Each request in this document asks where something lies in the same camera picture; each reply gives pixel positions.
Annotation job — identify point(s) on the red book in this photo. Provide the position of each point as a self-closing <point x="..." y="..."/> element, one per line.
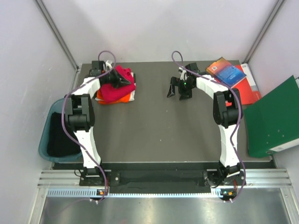
<point x="248" y="96"/>

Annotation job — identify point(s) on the black garment in basin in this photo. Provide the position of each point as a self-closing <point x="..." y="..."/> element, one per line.
<point x="60" y="145"/>

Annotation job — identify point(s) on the aluminium frame rail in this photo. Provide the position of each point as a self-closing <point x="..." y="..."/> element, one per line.
<point x="266" y="178"/>

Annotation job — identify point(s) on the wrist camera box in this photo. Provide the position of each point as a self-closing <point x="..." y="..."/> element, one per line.
<point x="192" y="67"/>
<point x="98" y="68"/>

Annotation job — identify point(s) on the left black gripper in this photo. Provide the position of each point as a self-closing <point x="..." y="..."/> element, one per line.
<point x="119" y="80"/>

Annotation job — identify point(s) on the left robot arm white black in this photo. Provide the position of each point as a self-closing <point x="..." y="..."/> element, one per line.
<point x="78" y="120"/>

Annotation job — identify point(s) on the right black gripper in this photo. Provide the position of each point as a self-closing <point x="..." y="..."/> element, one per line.
<point x="175" y="82"/>

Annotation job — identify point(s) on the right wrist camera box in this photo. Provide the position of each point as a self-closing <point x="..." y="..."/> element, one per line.
<point x="192" y="67"/>

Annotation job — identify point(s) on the teal plastic basin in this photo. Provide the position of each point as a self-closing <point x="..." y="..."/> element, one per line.
<point x="42" y="149"/>

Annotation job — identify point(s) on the orange t shirt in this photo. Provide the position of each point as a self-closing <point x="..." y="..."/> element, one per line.
<point x="125" y="99"/>

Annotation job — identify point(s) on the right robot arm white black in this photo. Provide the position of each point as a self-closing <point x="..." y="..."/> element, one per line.
<point x="226" y="114"/>

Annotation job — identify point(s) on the green ring binder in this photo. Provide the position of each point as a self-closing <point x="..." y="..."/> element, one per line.
<point x="272" y="122"/>

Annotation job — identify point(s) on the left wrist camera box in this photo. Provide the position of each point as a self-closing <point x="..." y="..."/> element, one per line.
<point x="98" y="68"/>

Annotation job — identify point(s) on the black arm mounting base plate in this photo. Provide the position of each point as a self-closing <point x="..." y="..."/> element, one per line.
<point x="162" y="178"/>

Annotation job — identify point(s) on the blue orange book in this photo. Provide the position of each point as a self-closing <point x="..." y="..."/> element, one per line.
<point x="226" y="72"/>

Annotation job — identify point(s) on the grey slotted cable duct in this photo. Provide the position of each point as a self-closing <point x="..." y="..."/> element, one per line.
<point x="97" y="193"/>

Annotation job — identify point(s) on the red t shirt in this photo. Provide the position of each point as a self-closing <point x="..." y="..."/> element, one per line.
<point x="119" y="89"/>

